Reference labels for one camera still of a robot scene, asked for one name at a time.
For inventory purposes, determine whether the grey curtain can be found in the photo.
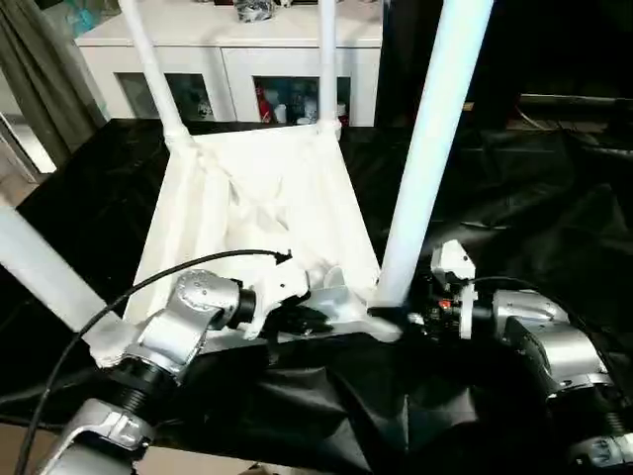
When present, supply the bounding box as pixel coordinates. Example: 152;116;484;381
0;0;108;159

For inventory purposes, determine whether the white plastic table top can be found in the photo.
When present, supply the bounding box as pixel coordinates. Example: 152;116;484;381
88;122;405;370

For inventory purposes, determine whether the grey door frame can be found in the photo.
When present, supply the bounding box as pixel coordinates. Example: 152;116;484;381
0;111;58;174

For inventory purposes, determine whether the dark grey bundle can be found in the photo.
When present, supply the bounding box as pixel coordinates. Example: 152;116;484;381
234;0;278;24

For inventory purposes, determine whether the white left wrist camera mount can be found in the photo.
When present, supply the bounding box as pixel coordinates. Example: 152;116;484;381
241;254;311;340

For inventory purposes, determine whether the black mat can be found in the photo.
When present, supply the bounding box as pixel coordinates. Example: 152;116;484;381
0;117;633;475

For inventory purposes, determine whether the white glass-door cabinet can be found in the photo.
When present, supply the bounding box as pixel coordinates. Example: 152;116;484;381
73;0;385;128

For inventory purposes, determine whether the black cabinet gold label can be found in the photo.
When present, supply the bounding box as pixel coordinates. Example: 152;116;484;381
375;0;523;130

